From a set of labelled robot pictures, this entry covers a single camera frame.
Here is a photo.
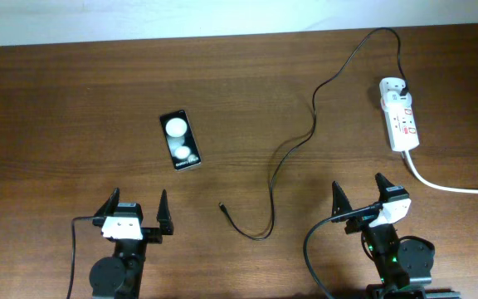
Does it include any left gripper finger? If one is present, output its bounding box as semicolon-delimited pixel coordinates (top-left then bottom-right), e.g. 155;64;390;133
95;188;120;218
157;189;174;235

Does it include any white power strip cord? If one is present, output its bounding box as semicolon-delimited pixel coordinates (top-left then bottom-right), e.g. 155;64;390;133
401;149;478;198

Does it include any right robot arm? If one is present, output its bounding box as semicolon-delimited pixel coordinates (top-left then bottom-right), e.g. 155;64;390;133
332;173;461;299

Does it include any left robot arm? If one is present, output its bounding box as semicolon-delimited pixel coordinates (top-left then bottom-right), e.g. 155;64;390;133
89;188;174;299

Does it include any black smartphone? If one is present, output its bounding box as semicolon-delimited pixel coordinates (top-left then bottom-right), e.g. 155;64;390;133
159;110;202;171

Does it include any white power strip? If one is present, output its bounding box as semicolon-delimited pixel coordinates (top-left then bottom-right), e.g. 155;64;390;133
381;91;420;152

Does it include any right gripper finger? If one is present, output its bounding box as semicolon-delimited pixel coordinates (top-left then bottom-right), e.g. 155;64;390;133
332;181;353;223
375;173;409;203

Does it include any white USB charger adapter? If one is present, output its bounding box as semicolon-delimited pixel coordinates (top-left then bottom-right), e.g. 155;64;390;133
379;77;412;108

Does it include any black charging cable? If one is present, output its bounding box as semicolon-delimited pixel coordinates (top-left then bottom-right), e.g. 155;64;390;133
217;27;410;242

